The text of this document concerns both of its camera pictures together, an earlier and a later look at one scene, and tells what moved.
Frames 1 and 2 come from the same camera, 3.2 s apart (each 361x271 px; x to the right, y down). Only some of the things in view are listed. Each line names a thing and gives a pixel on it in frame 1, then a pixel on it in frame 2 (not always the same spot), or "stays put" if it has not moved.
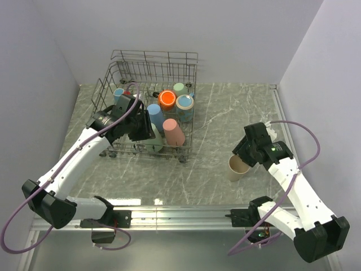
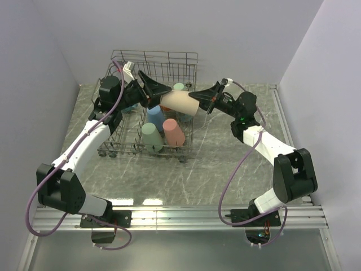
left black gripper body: x=139 y=127 -> x=134 y=95
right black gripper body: x=245 y=151 -> x=222 y=103
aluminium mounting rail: x=159 y=219 stays put
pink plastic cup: x=174 y=134 stays put
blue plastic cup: x=155 y=116 stays put
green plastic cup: x=156 y=144 stays put
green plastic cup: x=180 y=89 stays put
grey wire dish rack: x=165 y=83 stays put
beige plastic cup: x=236 y=168 -> x=180 y=101
